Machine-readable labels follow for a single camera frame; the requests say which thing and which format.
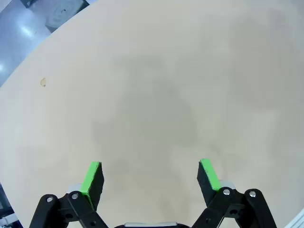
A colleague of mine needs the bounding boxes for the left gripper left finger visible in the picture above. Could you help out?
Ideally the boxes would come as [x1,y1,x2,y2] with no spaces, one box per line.
[28,161,111,228]

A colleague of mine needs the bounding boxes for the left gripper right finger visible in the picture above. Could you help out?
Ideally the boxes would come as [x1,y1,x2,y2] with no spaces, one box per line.
[190,158,277,228]

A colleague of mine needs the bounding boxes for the dark metal equipment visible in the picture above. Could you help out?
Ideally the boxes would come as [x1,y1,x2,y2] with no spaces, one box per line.
[0,182,19,225]

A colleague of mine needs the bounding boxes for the aluminium profile frame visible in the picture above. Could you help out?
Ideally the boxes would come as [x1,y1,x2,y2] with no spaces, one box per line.
[285,203,304,228]

